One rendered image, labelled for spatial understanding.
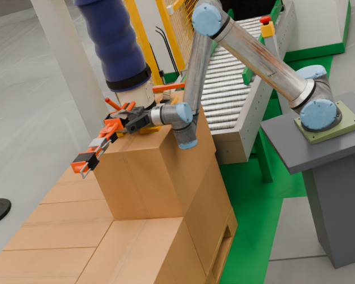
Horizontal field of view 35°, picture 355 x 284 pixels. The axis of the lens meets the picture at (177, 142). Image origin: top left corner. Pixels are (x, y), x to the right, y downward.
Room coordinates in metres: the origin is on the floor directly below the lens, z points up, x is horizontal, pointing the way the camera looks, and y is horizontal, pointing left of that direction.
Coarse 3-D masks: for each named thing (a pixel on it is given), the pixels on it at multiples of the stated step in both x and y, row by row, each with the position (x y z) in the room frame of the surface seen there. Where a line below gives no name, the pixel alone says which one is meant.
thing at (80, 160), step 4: (84, 152) 2.15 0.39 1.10; (88, 152) 2.14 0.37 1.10; (80, 156) 2.13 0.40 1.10; (84, 156) 2.12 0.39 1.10; (88, 156) 2.10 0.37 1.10; (76, 160) 2.10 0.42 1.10; (80, 160) 2.09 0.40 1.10; (84, 160) 2.08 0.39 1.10; (72, 164) 2.09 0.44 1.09; (76, 164) 2.08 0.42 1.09; (80, 164) 2.07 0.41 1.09; (84, 164) 2.06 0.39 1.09; (88, 168) 2.06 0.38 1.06; (76, 172) 2.09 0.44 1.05; (80, 172) 2.08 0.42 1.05
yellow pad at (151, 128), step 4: (176, 96) 2.73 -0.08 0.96; (160, 100) 2.75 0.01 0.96; (164, 100) 2.67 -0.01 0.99; (168, 100) 2.70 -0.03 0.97; (172, 100) 2.70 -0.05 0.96; (176, 100) 2.70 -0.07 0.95; (168, 104) 2.65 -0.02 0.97; (144, 128) 2.48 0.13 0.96; (148, 128) 2.46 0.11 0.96; (152, 128) 2.45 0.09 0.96; (156, 128) 2.44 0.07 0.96; (160, 128) 2.46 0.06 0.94; (140, 132) 2.48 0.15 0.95; (144, 132) 2.47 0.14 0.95; (148, 132) 2.46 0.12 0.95
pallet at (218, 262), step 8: (232, 208) 2.80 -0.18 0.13; (232, 216) 2.77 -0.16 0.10; (232, 224) 2.74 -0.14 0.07; (224, 232) 2.61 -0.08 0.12; (232, 232) 2.71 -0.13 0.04; (224, 240) 2.68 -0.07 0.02; (232, 240) 2.67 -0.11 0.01; (216, 248) 2.47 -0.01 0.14; (224, 248) 2.60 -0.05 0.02; (216, 256) 2.56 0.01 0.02; (224, 256) 2.54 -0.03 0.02; (216, 264) 2.49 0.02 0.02; (224, 264) 2.49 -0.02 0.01; (208, 272) 2.31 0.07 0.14; (216, 272) 2.43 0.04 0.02; (208, 280) 2.28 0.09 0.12; (216, 280) 2.37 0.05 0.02
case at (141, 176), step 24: (120, 144) 2.44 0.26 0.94; (144, 144) 2.35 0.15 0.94; (168, 144) 2.36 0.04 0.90; (96, 168) 2.44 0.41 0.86; (120, 168) 2.38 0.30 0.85; (144, 168) 2.32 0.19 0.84; (168, 168) 2.29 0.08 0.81; (192, 168) 2.48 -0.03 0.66; (120, 192) 2.41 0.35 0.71; (144, 192) 2.35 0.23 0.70; (168, 192) 2.29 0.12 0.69; (192, 192) 2.41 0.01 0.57; (120, 216) 2.44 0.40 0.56; (144, 216) 2.37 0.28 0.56; (168, 216) 2.31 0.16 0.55
